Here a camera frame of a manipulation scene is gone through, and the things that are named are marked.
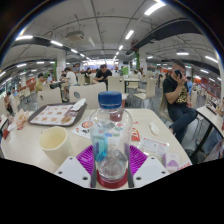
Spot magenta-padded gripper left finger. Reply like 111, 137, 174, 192
54, 143, 98, 189

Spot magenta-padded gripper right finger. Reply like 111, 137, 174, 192
126, 143, 170, 189

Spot clear blue-capped water bottle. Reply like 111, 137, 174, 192
89, 91, 134, 184

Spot clear-wrapped paper receipt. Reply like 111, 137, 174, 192
137, 136, 170, 158

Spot small red printed packet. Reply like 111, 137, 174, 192
130, 127, 141, 142

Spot purple tissue pack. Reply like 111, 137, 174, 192
163, 153, 181, 173

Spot colourful printed sticker sheet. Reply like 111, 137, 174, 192
71, 116, 141, 141

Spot flat round red coaster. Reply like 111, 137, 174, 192
96, 169, 129, 190

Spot small white wrapper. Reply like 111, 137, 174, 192
148, 120, 160, 136

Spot white leaflet with red print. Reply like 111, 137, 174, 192
178, 161, 193, 171

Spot brown food tray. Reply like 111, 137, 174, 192
27, 102, 88, 127

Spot white crumpled napkin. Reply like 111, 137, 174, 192
69, 98, 87, 112

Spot cream chair with round hole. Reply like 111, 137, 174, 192
36, 87, 63, 108
68, 82, 107, 109

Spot person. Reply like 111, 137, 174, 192
162, 59, 198, 144
92, 63, 113, 84
34, 72, 45, 94
63, 67, 78, 101

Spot neighbouring cream dining table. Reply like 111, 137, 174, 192
195, 104, 224, 141

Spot ceiling air conditioner unit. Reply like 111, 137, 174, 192
65, 30, 85, 42

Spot ceiling strip lights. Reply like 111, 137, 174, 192
0, 1, 221, 84

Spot cream mug with brown handle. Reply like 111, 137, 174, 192
38, 125, 73, 166

